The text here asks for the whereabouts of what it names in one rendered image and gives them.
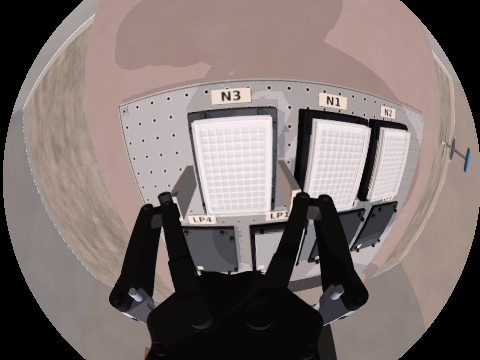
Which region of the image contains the black flat plate with corner posts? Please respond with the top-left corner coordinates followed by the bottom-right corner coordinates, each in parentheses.
top-left (350, 201), bottom-right (398, 252)

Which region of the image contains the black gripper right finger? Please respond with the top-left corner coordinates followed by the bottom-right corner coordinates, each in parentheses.
top-left (245, 160), bottom-right (369, 330)

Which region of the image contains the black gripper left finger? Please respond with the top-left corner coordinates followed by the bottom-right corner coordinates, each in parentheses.
top-left (109, 165), bottom-right (214, 329)

